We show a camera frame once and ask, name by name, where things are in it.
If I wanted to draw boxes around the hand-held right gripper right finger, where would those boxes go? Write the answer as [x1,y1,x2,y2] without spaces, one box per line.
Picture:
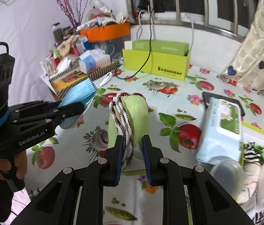
[142,135,254,225]

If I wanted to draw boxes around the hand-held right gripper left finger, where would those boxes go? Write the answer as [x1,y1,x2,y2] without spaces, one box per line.
[10,135,126,225]

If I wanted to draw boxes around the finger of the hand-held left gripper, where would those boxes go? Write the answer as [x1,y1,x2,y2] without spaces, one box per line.
[10,102,86,134]
[10,100,61,119]

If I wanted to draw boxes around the blue face mask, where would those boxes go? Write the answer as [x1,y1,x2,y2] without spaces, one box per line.
[58,71,114,130]

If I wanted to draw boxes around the green trimmed cloth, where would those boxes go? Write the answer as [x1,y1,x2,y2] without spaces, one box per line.
[107,91,150,176]

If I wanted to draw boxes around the small striped cloth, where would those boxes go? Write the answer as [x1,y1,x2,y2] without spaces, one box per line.
[243,142,263,163]

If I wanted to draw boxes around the beige floral cloth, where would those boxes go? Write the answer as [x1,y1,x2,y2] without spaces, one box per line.
[236,162,261,203]

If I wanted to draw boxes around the green box lid tray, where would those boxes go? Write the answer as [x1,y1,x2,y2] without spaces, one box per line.
[238,121,264,169]

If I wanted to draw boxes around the person's left hand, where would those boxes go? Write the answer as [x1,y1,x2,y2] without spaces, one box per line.
[0,150,28,181]

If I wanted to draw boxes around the white paper sheet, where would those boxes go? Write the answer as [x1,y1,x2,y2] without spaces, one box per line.
[39,73,53,89]

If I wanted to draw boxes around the striped cardboard box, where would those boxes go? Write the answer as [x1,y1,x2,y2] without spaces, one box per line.
[49,60,120,94]

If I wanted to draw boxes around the clear plastic organizer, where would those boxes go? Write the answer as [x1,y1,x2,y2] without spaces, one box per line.
[40,52,60,74]

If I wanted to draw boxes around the crumpled white tissue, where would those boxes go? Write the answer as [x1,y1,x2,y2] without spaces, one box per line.
[56,57,73,73]

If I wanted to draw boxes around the blue white tissue pack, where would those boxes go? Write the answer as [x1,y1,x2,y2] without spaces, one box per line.
[79,50,112,74]

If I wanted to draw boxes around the beige braided cloth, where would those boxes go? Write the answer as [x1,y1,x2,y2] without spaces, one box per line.
[57,35,81,55]

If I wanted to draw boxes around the blue white carton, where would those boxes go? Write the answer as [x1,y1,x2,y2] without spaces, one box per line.
[76,36,89,53]

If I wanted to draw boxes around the dark glass jar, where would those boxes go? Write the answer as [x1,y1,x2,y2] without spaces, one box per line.
[52,23,63,45]

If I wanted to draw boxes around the wet wipes pack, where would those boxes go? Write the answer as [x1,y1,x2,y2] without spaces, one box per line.
[196,97,243,164]

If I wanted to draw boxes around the grey glossy box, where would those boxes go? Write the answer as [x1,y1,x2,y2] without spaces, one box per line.
[90,36,129,59]

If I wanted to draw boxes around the orange box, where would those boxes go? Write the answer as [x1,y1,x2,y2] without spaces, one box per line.
[79,22,131,43]

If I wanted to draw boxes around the green cardboard box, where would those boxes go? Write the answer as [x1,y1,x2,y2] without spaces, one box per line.
[122,40,191,82]

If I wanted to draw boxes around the pile of assorted packets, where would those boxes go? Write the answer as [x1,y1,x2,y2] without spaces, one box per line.
[83,0,130,27]

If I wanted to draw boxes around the purple flower branches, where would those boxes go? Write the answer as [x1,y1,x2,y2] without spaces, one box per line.
[50,0,92,29]

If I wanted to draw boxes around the black power adapter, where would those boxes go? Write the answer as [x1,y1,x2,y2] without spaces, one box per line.
[135,0,150,10]

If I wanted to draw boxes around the steel window railing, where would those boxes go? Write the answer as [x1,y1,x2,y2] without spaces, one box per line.
[123,0,259,43]

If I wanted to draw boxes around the cream heart print curtain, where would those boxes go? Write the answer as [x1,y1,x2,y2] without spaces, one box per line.
[217,0,264,99]

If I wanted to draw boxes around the black cable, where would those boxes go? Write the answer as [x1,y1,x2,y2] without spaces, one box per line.
[114,0,156,80]

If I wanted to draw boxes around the white cable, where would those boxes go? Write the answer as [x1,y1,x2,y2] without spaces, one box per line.
[151,14,157,41]
[135,10,145,40]
[186,14,196,50]

